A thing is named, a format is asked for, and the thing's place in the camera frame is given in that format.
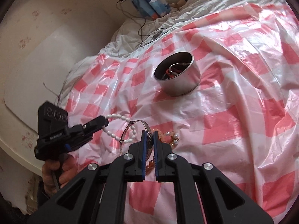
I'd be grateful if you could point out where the round metal tin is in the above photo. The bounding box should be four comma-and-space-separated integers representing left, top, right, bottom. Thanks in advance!
154, 52, 201, 97

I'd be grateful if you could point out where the black charging cable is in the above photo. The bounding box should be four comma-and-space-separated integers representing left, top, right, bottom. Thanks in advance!
116, 0, 169, 49

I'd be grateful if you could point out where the pink pearl bead bracelet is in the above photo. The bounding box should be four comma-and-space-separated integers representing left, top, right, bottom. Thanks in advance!
151, 129, 181, 146

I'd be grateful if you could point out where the amber bead bracelet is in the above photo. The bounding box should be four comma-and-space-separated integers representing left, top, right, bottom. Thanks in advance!
145, 158, 157, 174

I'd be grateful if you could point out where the round black charger pad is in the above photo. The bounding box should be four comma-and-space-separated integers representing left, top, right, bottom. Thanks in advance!
151, 30, 162, 41

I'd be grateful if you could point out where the white headboard panel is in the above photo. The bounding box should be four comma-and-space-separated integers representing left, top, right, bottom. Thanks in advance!
4, 23, 117, 130

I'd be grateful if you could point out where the left hand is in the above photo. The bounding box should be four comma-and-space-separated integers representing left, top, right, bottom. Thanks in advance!
41, 153, 79, 198

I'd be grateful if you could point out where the blue cartoon curtain left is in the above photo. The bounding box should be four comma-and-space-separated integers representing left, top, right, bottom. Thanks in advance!
124, 0, 172, 20

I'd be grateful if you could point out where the red bead bracelet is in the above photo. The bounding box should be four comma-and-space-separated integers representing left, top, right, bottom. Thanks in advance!
163, 68, 185, 78

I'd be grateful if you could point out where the silver bangle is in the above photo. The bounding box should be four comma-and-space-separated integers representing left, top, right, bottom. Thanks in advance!
119, 118, 154, 162

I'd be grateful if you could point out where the red white checkered plastic sheet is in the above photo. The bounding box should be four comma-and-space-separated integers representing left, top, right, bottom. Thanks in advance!
63, 3, 298, 223

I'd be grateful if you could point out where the white grid duvet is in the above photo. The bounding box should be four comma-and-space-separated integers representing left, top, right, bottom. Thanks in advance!
60, 0, 286, 103

